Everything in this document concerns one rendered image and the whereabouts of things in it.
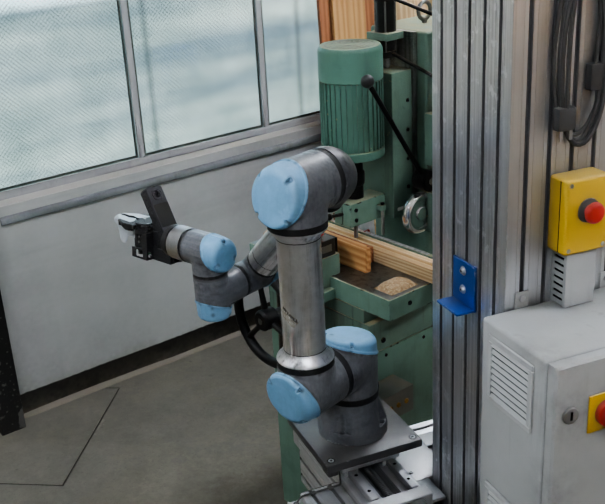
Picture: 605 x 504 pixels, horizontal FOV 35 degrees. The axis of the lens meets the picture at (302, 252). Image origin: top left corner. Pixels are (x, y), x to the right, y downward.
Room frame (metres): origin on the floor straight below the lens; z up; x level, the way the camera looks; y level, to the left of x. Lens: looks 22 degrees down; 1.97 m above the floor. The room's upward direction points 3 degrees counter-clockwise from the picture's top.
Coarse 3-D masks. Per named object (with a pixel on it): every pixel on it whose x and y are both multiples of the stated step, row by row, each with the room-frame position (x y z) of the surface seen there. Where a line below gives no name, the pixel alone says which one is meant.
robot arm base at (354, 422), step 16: (368, 400) 1.75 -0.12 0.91; (320, 416) 1.79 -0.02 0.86; (336, 416) 1.74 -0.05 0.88; (352, 416) 1.73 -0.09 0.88; (368, 416) 1.74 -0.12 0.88; (384, 416) 1.78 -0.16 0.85; (320, 432) 1.77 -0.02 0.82; (336, 432) 1.74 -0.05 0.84; (352, 432) 1.72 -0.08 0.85; (368, 432) 1.73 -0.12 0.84; (384, 432) 1.76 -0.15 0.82
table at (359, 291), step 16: (352, 272) 2.45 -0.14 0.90; (368, 272) 2.44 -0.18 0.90; (384, 272) 2.43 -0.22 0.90; (400, 272) 2.43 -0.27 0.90; (272, 288) 2.48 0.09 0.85; (336, 288) 2.41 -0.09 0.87; (352, 288) 2.36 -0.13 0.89; (368, 288) 2.33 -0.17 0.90; (416, 288) 2.32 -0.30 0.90; (432, 288) 2.35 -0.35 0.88; (352, 304) 2.36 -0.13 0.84; (368, 304) 2.31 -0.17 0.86; (384, 304) 2.26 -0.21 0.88; (400, 304) 2.27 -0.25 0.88; (416, 304) 2.31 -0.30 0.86
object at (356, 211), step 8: (368, 192) 2.63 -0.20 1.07; (376, 192) 2.62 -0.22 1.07; (352, 200) 2.56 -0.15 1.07; (360, 200) 2.56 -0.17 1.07; (368, 200) 2.57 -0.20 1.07; (376, 200) 2.59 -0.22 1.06; (384, 200) 2.61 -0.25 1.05; (344, 208) 2.54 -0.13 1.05; (352, 208) 2.53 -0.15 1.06; (360, 208) 2.55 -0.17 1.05; (368, 208) 2.57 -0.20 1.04; (376, 208) 2.59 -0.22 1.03; (344, 216) 2.55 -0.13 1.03; (352, 216) 2.53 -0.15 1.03; (360, 216) 2.55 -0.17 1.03; (368, 216) 2.57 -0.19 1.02; (376, 216) 2.59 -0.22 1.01; (344, 224) 2.55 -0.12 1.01; (352, 224) 2.53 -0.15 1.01; (360, 224) 2.55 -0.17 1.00
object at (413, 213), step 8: (416, 192) 2.57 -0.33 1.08; (424, 192) 2.58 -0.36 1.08; (408, 200) 2.55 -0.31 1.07; (416, 200) 2.54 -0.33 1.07; (424, 200) 2.57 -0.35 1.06; (408, 208) 2.53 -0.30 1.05; (416, 208) 2.55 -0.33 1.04; (424, 208) 2.56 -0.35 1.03; (408, 216) 2.53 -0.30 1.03; (416, 216) 2.55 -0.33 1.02; (424, 216) 2.56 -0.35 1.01; (408, 224) 2.53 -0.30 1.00; (416, 224) 2.55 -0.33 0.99; (424, 224) 2.57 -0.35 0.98; (416, 232) 2.55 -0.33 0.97
